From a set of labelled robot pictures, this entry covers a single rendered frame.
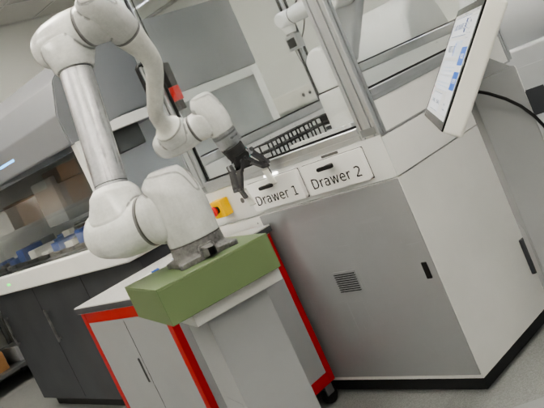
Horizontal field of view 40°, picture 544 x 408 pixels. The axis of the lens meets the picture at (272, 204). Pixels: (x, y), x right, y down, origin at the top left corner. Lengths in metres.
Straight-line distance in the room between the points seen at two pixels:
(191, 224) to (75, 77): 0.58
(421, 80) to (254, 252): 0.96
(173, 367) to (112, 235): 0.71
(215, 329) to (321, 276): 0.85
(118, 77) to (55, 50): 1.18
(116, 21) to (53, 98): 1.10
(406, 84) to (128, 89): 1.42
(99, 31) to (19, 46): 5.09
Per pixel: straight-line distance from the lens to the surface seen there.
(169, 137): 2.60
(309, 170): 2.61
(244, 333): 2.09
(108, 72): 3.47
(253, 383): 2.12
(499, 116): 1.93
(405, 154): 2.47
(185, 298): 1.96
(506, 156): 1.94
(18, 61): 7.30
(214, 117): 2.58
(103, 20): 2.27
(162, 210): 2.07
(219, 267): 1.99
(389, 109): 2.47
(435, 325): 2.62
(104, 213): 2.17
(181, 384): 2.72
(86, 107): 2.27
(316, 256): 2.80
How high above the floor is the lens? 1.18
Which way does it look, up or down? 7 degrees down
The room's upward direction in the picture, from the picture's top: 24 degrees counter-clockwise
